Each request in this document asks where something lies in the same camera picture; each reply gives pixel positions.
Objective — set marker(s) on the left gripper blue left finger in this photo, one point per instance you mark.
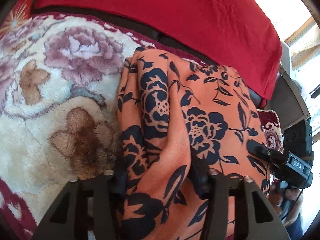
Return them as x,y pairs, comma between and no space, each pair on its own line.
118,184

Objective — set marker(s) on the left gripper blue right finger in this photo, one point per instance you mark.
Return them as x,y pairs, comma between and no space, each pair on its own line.
199,171

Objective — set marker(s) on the orange floral blouse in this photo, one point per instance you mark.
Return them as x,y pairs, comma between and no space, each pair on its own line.
171,110

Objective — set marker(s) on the person right hand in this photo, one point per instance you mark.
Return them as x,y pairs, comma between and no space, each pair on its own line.
295,198

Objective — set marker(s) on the floral plush bed blanket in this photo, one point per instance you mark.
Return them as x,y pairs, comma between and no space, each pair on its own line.
60,133

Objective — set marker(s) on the dotted cream curtain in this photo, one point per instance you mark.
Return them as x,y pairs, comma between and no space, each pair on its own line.
304,44

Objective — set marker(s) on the red quilted blanket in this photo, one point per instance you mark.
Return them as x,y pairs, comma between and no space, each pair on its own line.
235,33

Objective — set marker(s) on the red snack gift box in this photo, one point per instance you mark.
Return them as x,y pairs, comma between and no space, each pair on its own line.
18,15

